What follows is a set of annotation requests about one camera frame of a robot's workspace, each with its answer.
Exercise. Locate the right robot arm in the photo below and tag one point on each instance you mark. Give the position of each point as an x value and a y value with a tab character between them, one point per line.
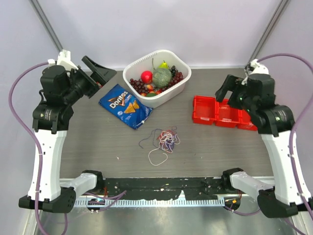
274	123

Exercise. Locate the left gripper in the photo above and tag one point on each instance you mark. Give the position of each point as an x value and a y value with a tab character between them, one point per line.
102	75

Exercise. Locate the yellow green pear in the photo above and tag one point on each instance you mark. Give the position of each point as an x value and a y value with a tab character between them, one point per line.
163	65

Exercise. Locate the dark grape bunch right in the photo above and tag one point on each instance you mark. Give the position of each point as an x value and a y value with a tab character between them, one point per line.
177	76

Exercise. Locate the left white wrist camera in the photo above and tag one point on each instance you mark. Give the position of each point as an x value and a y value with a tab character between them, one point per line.
64	59

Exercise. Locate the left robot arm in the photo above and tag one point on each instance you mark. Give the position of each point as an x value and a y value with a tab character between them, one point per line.
63	84

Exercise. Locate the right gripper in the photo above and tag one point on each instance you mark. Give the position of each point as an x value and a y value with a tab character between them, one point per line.
232	84

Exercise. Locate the blue Doritos chip bag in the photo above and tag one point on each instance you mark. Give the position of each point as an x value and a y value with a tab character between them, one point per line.
125	107

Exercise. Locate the red bin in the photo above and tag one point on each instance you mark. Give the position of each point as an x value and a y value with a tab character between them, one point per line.
245	122
204	110
226	116

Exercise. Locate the red bin middle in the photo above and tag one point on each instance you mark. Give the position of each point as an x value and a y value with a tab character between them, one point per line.
226	116

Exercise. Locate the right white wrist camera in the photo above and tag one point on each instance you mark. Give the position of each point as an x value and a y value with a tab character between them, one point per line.
254	67

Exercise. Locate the white plastic basket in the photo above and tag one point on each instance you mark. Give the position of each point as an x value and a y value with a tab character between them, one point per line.
156	96

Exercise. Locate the red apple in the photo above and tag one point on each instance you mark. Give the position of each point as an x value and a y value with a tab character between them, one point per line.
147	77

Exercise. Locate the red bin left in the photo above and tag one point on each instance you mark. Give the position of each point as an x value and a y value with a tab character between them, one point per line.
204	110

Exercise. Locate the white slotted cable duct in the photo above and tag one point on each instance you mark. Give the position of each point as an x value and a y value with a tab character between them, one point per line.
180	202

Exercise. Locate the red bin right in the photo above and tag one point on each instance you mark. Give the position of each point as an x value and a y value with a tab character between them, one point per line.
245	122

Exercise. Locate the green melon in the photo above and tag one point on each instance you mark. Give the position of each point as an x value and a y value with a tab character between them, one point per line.
161	77

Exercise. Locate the dark red grape bunch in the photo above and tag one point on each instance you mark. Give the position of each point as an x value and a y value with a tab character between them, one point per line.
139	86

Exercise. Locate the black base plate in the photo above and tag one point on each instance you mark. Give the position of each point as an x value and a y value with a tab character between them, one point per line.
194	188

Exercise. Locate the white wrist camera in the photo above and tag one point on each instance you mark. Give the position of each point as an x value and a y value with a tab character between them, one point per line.
254	67
64	59

